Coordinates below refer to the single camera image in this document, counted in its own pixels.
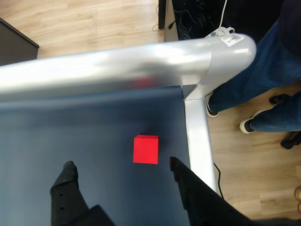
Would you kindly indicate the red cube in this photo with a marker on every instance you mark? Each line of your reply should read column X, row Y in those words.
column 145, row 150

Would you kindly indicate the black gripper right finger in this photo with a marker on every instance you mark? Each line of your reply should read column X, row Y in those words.
column 200, row 202

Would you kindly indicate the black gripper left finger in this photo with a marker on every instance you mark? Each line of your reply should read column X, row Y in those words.
column 64, row 195

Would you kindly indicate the silver metal table frame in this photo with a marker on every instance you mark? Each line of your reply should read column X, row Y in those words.
column 94, row 68

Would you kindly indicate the dark cabinet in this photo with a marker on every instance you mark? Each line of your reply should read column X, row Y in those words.
column 11, row 44

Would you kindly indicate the person's leg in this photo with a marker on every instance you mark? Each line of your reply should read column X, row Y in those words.
column 277, row 120
column 258, row 77

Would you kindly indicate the black desk panel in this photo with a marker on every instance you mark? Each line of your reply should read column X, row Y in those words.
column 161, row 14

